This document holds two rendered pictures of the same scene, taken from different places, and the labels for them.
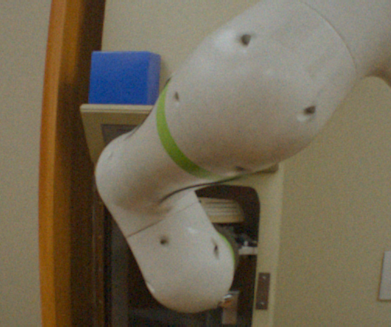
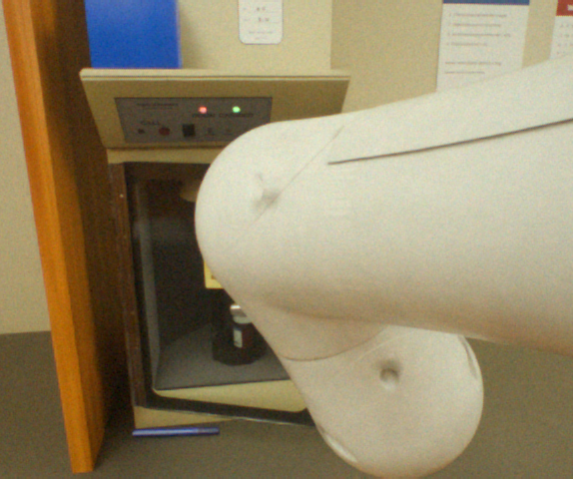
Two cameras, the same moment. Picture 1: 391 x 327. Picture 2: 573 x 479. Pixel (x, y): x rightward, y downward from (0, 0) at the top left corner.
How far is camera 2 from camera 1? 0.96 m
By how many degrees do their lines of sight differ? 23
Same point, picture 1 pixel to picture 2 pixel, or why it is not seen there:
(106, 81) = (114, 33)
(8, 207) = not seen: outside the picture
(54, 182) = (54, 182)
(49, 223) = (55, 237)
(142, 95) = (172, 54)
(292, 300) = not seen: hidden behind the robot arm
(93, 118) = (103, 90)
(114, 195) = (275, 294)
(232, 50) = not seen: outside the picture
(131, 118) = (159, 88)
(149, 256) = (352, 404)
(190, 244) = (438, 366)
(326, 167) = not seen: hidden behind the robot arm
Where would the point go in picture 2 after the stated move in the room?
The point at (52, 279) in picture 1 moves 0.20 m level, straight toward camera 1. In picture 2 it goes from (68, 307) to (84, 383)
